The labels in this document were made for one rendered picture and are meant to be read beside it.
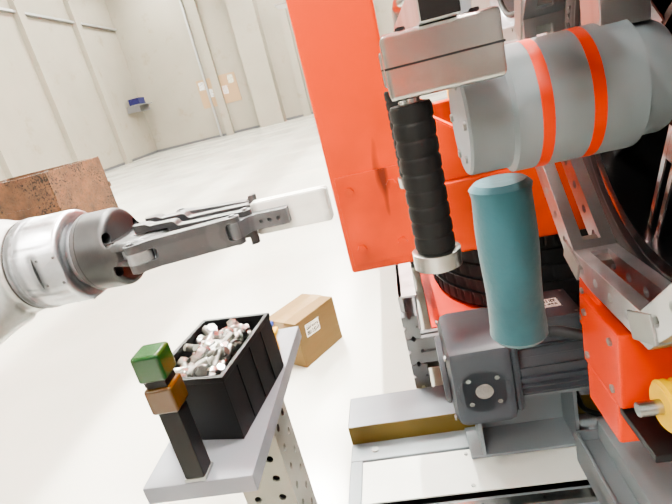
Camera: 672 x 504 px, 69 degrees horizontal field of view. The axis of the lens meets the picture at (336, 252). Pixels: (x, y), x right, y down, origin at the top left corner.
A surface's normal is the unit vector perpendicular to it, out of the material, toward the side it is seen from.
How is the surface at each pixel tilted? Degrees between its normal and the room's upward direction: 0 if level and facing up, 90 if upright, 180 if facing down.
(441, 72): 90
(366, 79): 90
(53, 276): 90
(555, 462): 0
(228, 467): 0
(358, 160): 90
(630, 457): 0
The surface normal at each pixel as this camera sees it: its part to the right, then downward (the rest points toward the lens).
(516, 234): 0.02, 0.29
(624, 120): 0.04, 0.72
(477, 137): -0.03, 0.51
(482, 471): -0.23, -0.92
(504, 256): -0.40, 0.39
